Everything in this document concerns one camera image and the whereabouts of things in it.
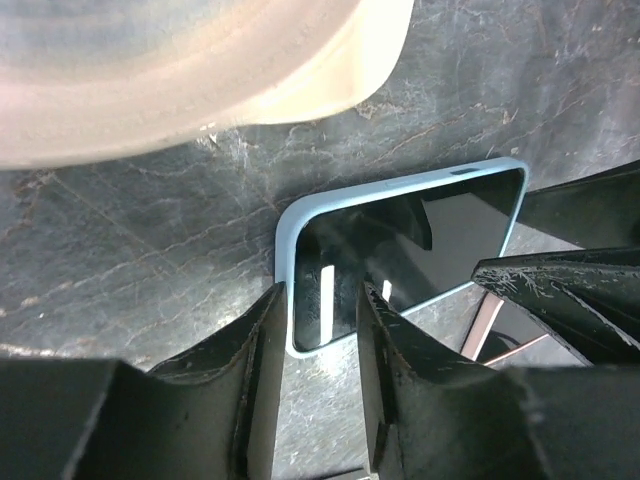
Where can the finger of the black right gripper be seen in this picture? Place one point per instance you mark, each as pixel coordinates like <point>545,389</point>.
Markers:
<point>587,300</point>
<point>597,211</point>

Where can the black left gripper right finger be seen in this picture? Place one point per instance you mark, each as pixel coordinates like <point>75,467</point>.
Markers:
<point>431,413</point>

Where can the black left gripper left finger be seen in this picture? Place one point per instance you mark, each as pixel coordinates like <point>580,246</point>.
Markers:
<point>209,412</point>

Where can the pink phone case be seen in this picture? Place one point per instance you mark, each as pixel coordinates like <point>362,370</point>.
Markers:
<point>483,322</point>

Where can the light blue phone case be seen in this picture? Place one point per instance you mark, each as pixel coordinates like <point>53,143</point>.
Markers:
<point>300,212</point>

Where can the blue-edged black phone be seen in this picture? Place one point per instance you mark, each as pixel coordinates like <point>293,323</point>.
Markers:
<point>516,340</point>

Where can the green-edged black phone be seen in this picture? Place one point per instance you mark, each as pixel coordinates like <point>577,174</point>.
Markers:
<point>412,248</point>

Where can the cream silicone lid plate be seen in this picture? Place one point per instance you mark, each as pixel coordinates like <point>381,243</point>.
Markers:
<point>86,81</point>

